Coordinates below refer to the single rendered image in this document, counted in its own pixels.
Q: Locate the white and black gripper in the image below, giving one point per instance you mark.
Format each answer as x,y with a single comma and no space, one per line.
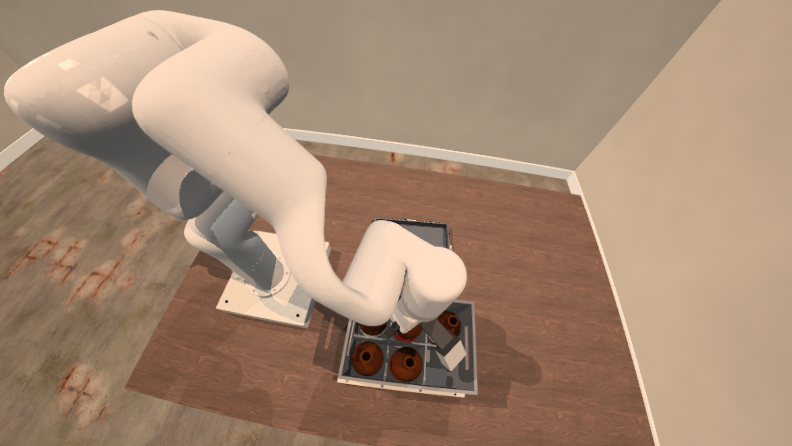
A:
403,322

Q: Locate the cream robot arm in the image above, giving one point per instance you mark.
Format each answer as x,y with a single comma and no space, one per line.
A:
208,107

